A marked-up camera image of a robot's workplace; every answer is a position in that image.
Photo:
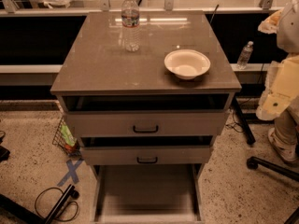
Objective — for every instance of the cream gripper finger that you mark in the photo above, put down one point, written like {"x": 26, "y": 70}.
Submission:
{"x": 281, "y": 88}
{"x": 270, "y": 24}

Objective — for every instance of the clear plastic water bottle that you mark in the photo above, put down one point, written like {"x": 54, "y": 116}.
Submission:
{"x": 130, "y": 24}

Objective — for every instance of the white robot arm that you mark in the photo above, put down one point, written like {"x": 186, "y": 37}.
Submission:
{"x": 288, "y": 29}

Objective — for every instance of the small background water bottle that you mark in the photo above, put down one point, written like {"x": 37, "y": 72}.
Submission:
{"x": 244, "y": 56}

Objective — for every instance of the grey three-drawer cabinet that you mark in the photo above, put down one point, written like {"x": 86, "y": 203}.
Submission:
{"x": 100, "y": 75}

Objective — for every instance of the grey top drawer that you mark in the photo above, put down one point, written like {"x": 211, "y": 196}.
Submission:
{"x": 123, "y": 124}

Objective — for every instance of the grey open bottom drawer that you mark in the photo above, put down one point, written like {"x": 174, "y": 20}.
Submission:
{"x": 147, "y": 194}

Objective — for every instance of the grey middle drawer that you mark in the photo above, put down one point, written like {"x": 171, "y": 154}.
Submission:
{"x": 145, "y": 155}

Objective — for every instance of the person's beige trouser leg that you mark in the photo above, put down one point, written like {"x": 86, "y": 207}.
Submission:
{"x": 285, "y": 129}

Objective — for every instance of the black table leg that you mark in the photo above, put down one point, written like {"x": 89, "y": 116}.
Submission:
{"x": 248, "y": 133}

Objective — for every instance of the white sneaker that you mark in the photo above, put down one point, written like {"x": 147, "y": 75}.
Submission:
{"x": 288, "y": 155}

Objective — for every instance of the white paper bowl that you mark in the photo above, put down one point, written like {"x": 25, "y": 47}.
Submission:
{"x": 186, "y": 64}

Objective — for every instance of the black office chair base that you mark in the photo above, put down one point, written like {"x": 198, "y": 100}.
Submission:
{"x": 254, "y": 163}

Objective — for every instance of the black stand leg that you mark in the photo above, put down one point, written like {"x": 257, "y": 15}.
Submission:
{"x": 59, "y": 205}

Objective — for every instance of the wire mesh basket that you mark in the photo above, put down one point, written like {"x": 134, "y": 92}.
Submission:
{"x": 64, "y": 140}

